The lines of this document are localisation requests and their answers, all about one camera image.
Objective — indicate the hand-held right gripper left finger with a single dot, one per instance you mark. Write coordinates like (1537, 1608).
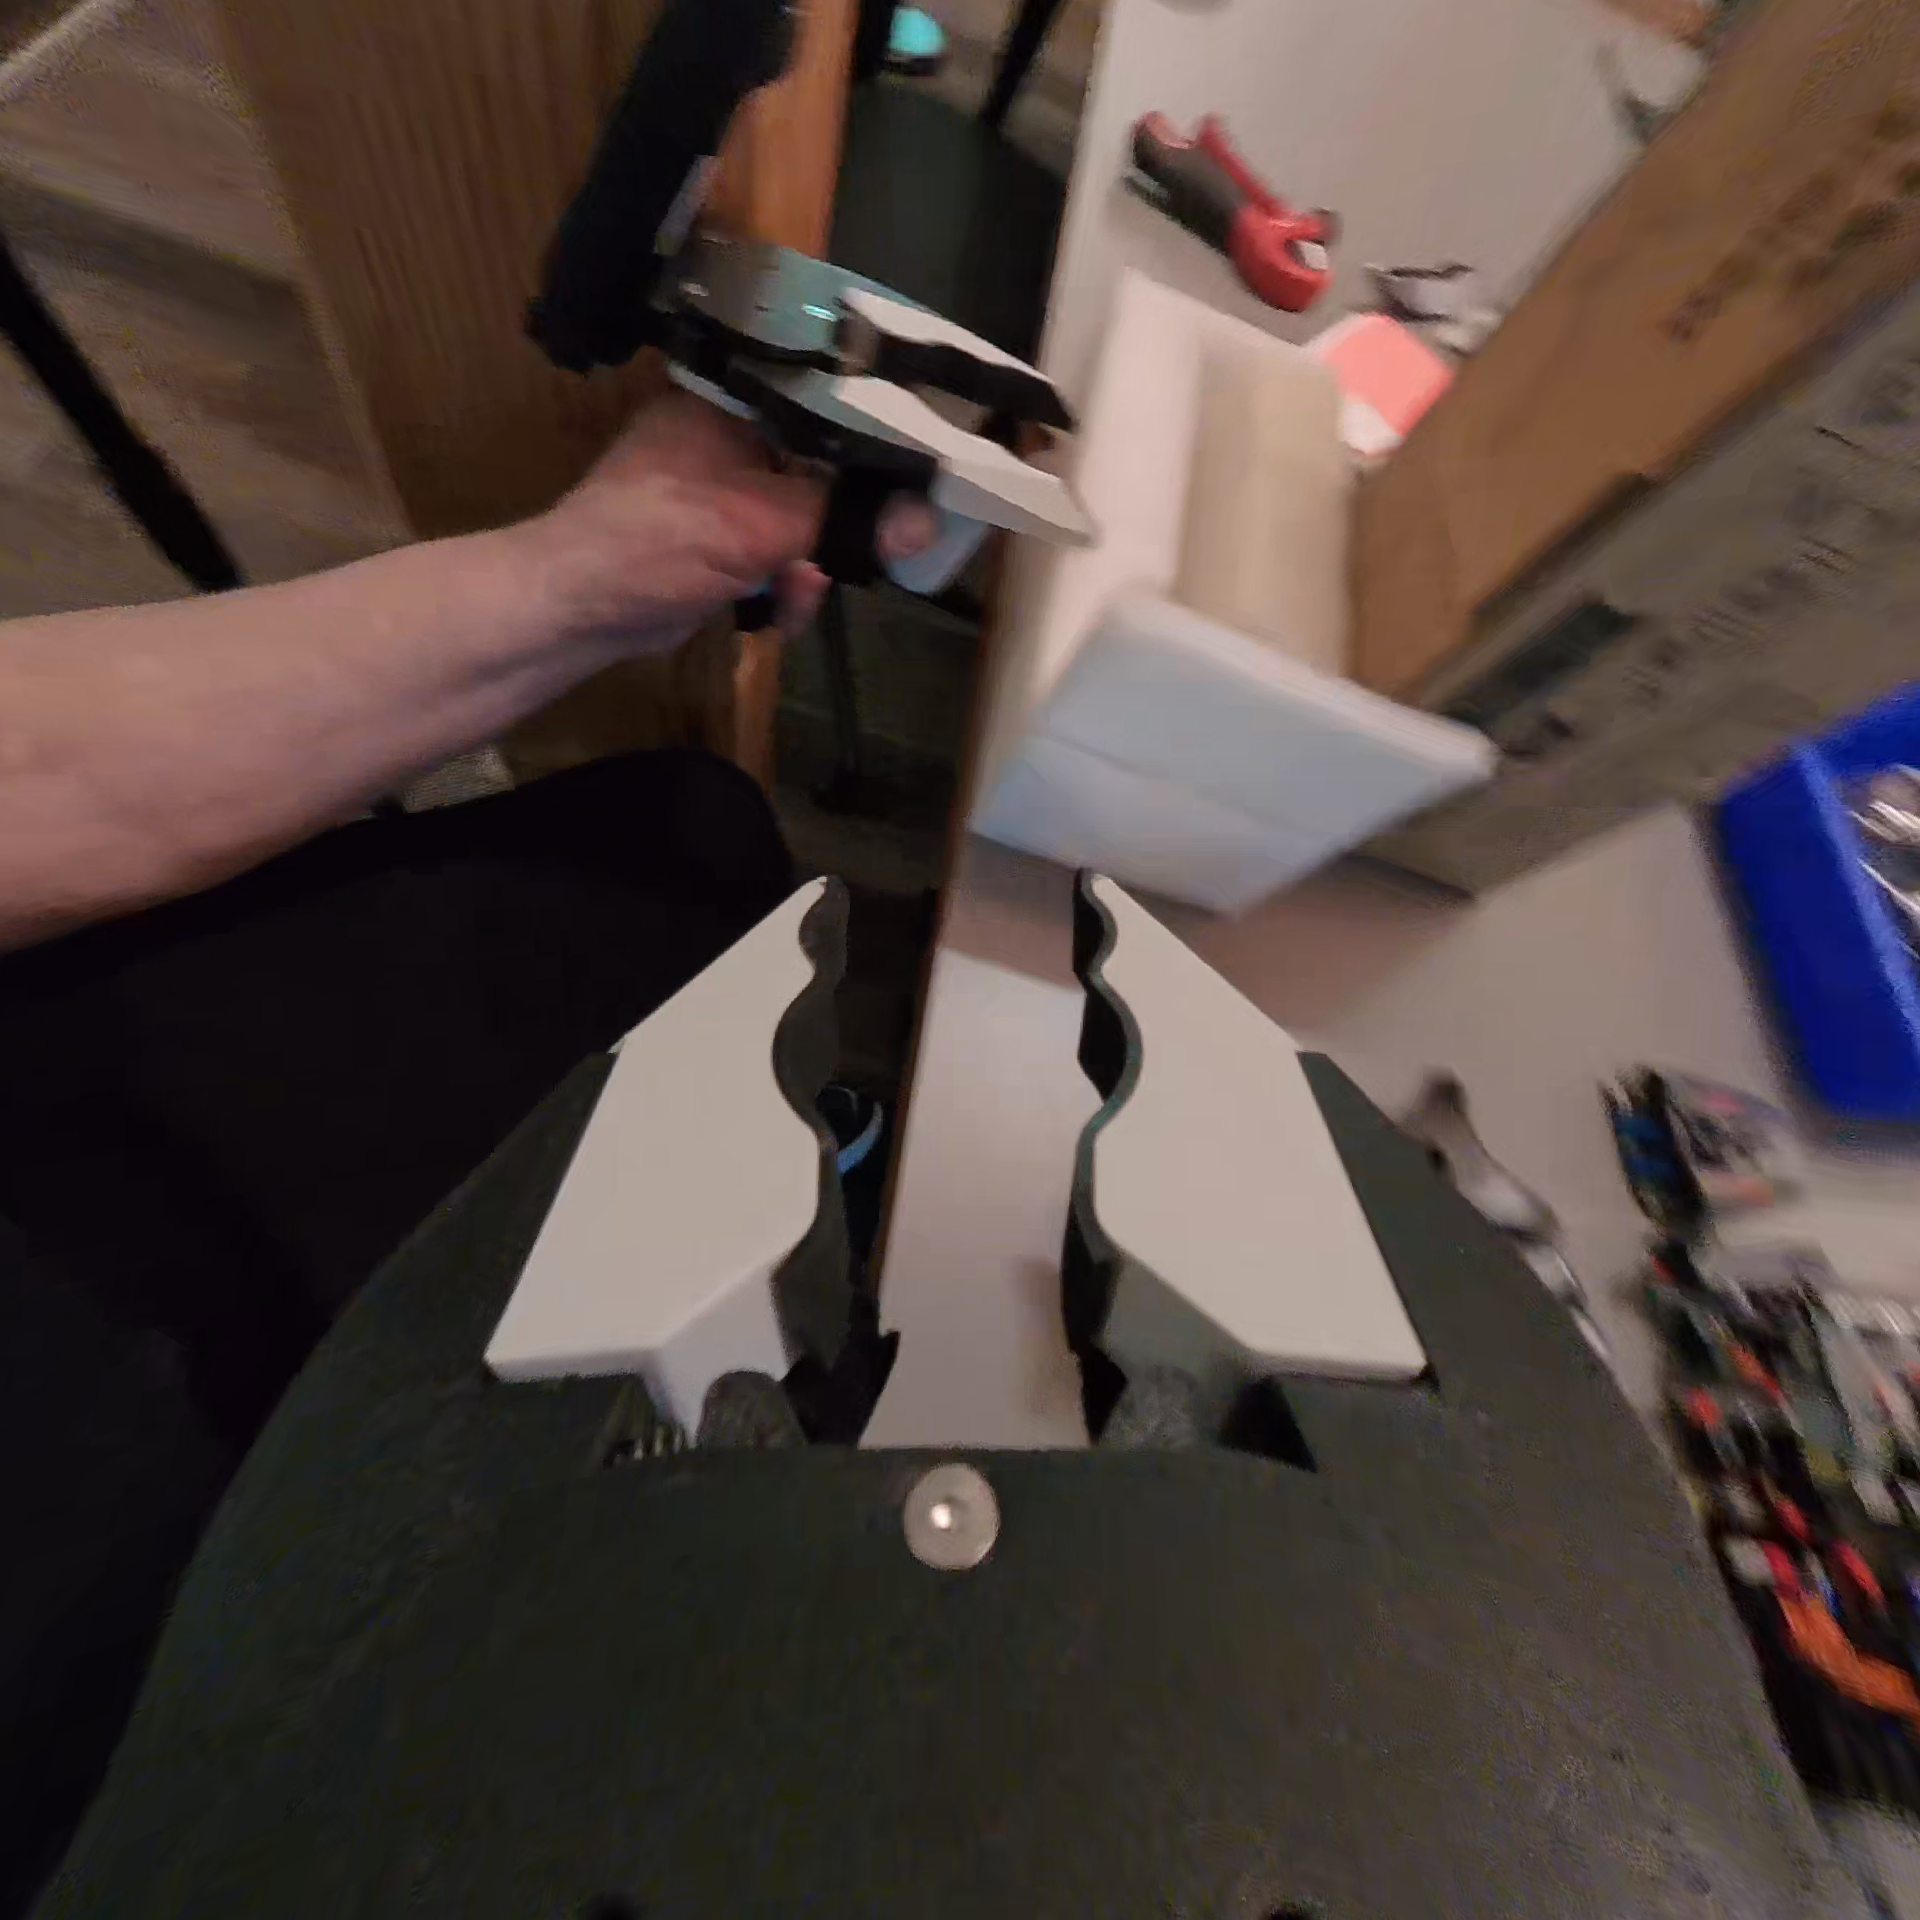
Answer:
(674, 1185)

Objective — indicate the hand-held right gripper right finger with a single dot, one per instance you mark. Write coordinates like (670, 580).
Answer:
(1243, 1185)

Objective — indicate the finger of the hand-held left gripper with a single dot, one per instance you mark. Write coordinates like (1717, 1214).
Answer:
(961, 473)
(944, 353)

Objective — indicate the person's left forearm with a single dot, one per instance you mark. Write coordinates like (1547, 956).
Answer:
(270, 704)

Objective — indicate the pile of lego pieces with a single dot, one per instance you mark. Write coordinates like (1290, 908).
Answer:
(1785, 1424)

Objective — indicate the person's left hand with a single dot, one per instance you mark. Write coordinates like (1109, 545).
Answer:
(674, 524)

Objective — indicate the wooden cabinet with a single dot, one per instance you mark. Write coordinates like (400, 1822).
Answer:
(450, 225)

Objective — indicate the dark grey blurred piece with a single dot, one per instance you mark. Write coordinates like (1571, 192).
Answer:
(1483, 1170)

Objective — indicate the black chair leg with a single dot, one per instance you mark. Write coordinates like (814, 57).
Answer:
(1023, 53)

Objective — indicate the teal object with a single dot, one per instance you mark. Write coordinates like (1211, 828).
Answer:
(913, 31)

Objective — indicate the red and black hand tool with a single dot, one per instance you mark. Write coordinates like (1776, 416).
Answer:
(1231, 212)

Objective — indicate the person's black trousers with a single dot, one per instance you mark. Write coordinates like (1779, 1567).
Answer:
(299, 1125)

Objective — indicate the flat white foam slab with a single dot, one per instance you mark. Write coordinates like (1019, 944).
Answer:
(1231, 751)

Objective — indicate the pink paper pad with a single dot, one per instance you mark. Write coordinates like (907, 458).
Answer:
(1389, 382)

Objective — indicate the small black clip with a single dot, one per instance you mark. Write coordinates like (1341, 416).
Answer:
(1424, 294)

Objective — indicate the black metal bar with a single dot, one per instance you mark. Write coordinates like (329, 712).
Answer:
(105, 406)

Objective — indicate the blue plastic bin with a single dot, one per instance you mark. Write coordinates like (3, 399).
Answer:
(1822, 932)

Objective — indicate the brown cardboard box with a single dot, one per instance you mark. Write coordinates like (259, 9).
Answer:
(1650, 271)

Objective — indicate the grey printed cardboard box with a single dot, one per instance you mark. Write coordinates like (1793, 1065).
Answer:
(1723, 599)

